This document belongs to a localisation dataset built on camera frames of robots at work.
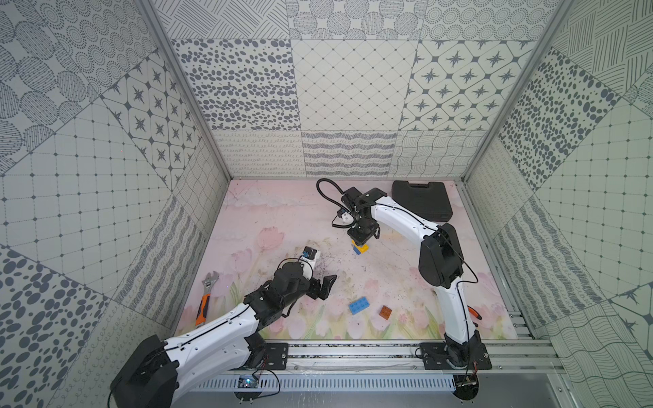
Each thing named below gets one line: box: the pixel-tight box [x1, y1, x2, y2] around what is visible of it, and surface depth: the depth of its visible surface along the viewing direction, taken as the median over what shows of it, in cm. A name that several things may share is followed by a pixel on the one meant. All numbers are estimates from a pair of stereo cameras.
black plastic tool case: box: [391, 180, 454, 222], surface depth 110 cm
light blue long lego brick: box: [348, 296, 370, 316], surface depth 85 cm
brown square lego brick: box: [379, 305, 392, 321], surface depth 83 cm
